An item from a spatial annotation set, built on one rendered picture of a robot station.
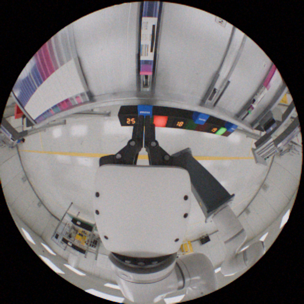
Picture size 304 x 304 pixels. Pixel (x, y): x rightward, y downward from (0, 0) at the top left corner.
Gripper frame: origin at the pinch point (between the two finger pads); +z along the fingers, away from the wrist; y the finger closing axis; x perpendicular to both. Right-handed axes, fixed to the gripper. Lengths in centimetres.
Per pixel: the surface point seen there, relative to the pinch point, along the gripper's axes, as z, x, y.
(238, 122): 3.3, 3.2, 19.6
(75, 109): 3.2, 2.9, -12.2
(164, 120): 6.3, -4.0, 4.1
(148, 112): 4.2, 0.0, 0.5
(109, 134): 42, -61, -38
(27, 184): -177, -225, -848
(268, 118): 2.8, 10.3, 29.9
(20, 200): -303, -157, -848
